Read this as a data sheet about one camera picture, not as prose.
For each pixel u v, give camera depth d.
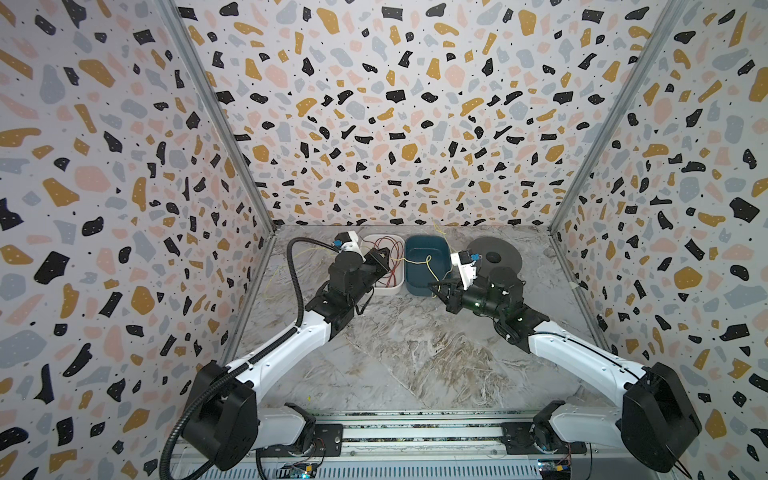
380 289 1.03
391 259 1.09
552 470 0.71
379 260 0.69
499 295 0.60
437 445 0.73
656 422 0.41
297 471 0.70
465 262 0.68
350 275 0.58
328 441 0.73
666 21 0.72
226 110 0.88
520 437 0.74
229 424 0.40
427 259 0.75
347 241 0.71
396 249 1.12
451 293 0.70
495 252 1.09
